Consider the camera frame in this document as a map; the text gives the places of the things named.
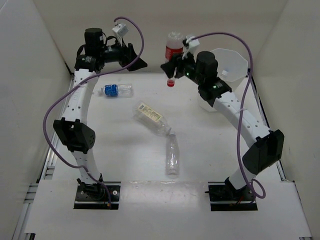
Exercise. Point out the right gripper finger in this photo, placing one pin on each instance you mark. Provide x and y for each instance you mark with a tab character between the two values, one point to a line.
176	58
169	68

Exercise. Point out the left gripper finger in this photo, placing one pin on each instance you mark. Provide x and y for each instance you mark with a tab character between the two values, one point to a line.
139	64
130	54

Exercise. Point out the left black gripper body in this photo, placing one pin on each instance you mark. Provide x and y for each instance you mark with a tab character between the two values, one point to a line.
114	54

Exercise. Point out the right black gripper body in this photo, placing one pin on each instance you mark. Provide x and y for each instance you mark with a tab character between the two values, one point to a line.
187	67

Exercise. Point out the red label plastic bottle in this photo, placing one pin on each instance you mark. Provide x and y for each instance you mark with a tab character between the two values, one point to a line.
174	44

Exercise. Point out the clear bottle white cap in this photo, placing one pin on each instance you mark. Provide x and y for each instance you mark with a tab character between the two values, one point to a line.
224	75

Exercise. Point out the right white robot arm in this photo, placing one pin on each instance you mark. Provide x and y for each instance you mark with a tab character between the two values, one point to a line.
265	146

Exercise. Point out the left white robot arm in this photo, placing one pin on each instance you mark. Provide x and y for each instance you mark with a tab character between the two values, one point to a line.
72	128

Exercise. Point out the white plastic bin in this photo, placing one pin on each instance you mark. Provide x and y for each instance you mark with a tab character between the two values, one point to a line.
237	67

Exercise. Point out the blue label plastic bottle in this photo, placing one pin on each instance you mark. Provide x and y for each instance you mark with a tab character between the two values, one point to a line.
116	91

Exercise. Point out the large green label bottle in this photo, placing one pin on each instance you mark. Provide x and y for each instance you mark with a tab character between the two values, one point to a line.
151	119

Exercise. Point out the clear bottle without label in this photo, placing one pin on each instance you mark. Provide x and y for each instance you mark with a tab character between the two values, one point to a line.
172	161

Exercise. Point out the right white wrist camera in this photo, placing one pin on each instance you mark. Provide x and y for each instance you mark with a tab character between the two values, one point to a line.
190	45

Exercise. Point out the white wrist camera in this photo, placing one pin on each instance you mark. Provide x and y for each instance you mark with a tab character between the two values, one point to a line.
120	30
190	45

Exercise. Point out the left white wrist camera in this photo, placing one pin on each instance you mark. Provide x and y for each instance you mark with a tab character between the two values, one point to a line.
120	30

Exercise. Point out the left aluminium frame rail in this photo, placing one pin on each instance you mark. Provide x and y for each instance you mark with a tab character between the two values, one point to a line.
47	163

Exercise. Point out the aluminium frame rail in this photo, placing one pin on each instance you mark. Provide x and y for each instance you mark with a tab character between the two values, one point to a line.
278	164
47	163

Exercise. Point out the right aluminium frame rail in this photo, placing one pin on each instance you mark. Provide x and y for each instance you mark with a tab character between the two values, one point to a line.
278	164

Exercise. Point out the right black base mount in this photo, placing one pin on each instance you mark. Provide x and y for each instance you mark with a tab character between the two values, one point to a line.
222	199

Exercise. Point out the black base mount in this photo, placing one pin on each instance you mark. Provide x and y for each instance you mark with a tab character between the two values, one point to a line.
91	201
222	199

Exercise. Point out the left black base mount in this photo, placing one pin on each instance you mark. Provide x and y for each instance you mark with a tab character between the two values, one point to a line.
91	201

